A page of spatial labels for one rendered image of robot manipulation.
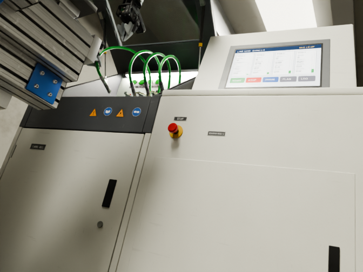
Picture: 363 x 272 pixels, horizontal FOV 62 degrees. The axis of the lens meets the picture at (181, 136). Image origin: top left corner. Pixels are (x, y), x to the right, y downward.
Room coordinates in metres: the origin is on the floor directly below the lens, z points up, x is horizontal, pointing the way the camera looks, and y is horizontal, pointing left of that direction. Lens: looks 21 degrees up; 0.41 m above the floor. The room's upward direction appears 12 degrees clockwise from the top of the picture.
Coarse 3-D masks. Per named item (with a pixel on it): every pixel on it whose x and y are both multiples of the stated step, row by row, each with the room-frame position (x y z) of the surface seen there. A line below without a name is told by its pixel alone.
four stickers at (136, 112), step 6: (96, 108) 1.17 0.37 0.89; (108, 108) 1.15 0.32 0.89; (120, 108) 1.12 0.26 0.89; (138, 108) 1.08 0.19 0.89; (90, 114) 1.18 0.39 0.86; (96, 114) 1.17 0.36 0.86; (108, 114) 1.14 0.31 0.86; (120, 114) 1.12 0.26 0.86; (132, 114) 1.09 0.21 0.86; (138, 114) 1.08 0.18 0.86
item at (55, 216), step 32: (32, 128) 1.31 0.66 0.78; (32, 160) 1.27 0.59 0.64; (64, 160) 1.20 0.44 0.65; (96, 160) 1.14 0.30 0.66; (128, 160) 1.08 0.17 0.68; (0, 192) 1.32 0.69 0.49; (32, 192) 1.25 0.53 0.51; (64, 192) 1.18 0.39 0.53; (96, 192) 1.12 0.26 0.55; (128, 192) 1.06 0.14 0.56; (0, 224) 1.29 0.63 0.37; (32, 224) 1.22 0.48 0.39; (64, 224) 1.16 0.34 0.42; (96, 224) 1.10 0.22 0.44; (0, 256) 1.26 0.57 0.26; (32, 256) 1.20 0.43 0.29; (64, 256) 1.14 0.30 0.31; (96, 256) 1.09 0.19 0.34
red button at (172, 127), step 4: (172, 124) 0.97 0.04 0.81; (176, 124) 0.97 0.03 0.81; (168, 128) 0.98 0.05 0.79; (172, 128) 0.97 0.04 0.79; (176, 128) 0.97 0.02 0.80; (180, 128) 1.00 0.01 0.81; (172, 132) 0.98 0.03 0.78; (176, 132) 0.99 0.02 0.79; (180, 132) 1.00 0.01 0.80; (172, 136) 1.01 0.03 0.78; (176, 136) 1.00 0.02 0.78
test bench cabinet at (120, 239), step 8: (16, 136) 1.34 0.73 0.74; (144, 144) 1.06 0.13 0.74; (8, 152) 1.34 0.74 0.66; (144, 152) 1.05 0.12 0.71; (8, 160) 1.34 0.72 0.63; (144, 160) 1.05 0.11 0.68; (136, 168) 1.06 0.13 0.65; (0, 176) 1.34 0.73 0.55; (136, 176) 1.06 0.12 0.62; (136, 184) 1.05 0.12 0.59; (136, 192) 1.05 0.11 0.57; (128, 200) 1.06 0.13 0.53; (128, 208) 1.06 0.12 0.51; (128, 216) 1.05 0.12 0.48; (128, 224) 1.05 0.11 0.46; (120, 232) 1.06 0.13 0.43; (120, 240) 1.05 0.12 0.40; (120, 248) 1.05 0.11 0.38; (112, 264) 1.06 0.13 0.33
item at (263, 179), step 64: (192, 128) 0.98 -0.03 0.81; (256, 128) 0.89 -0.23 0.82; (320, 128) 0.81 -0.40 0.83; (192, 192) 0.96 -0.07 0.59; (256, 192) 0.88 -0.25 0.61; (320, 192) 0.80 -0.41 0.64; (128, 256) 1.04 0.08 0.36; (192, 256) 0.95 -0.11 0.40; (256, 256) 0.87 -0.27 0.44; (320, 256) 0.80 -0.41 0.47
